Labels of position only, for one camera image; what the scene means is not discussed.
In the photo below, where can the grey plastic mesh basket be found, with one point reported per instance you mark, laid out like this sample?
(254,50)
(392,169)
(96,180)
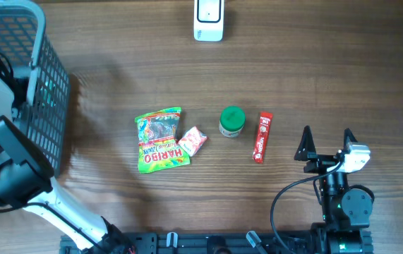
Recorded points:
(27,48)

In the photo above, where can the white barcode scanner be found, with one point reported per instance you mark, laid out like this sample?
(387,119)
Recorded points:
(208,20)

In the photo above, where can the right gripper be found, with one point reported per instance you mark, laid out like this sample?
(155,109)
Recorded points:
(306,152)

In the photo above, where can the green lid jar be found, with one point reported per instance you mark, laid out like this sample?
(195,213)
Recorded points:
(231,121)

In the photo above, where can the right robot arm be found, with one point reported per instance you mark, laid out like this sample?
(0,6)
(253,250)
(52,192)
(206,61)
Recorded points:
(346,209)

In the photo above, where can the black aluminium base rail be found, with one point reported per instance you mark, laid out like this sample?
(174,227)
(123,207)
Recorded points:
(222,243)

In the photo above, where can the red white small carton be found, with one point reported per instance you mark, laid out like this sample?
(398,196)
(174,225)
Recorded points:
(192,141)

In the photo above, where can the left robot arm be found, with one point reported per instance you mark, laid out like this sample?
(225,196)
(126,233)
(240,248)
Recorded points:
(27,181)

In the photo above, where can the small red item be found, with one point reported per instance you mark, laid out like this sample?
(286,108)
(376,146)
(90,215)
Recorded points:
(262,136)

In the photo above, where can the Haribo gummy candy bag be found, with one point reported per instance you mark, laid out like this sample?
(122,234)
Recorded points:
(157,145)

